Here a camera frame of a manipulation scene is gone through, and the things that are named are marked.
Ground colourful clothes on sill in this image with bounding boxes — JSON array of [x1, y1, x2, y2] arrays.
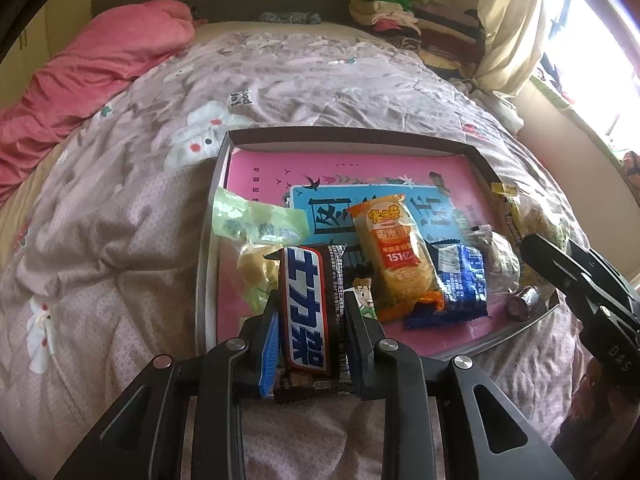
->
[[532, 55, 576, 106]]

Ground dark patterned cloth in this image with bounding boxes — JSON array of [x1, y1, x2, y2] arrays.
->
[[257, 10, 323, 27]]

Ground white crumpled cloth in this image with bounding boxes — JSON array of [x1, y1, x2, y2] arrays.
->
[[450, 77, 523, 133]]

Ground pink duvet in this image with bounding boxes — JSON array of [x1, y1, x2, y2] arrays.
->
[[0, 0, 196, 206]]

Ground clear packet with green print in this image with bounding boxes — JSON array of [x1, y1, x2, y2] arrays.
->
[[522, 194, 571, 253]]

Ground cream wardrobe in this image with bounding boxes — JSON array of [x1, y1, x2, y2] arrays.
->
[[12, 2, 53, 61]]

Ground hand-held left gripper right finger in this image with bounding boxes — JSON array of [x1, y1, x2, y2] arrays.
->
[[344, 294, 576, 480]]

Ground blue biscuit packet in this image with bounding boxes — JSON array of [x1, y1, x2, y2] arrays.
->
[[404, 242, 490, 331]]

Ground pink book with blue label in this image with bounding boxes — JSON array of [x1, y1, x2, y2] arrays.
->
[[215, 147, 551, 356]]

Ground cream curtain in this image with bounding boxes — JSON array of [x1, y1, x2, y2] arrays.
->
[[475, 0, 548, 96]]

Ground small brown snack packet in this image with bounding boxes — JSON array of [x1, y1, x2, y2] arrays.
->
[[506, 285, 541, 321]]

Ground brown chocolate bar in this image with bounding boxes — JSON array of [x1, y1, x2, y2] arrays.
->
[[274, 244, 353, 406]]

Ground pile of folded clothes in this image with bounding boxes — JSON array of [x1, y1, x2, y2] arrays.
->
[[347, 0, 488, 81]]

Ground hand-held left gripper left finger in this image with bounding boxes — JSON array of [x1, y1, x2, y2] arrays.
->
[[55, 292, 282, 480]]

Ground brown cardboard box tray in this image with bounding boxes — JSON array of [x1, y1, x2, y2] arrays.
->
[[196, 127, 561, 361]]

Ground beige bed sheet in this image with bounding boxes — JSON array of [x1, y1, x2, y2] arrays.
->
[[0, 145, 71, 261]]

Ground orange rice cracker packet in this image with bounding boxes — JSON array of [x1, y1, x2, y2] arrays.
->
[[346, 194, 446, 323]]

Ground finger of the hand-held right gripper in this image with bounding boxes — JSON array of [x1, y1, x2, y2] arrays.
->
[[567, 239, 640, 311], [520, 232, 608, 321]]

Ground green cake packet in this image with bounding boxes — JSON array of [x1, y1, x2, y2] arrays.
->
[[212, 186, 308, 313]]

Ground window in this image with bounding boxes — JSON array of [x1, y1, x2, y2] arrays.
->
[[542, 0, 640, 161]]

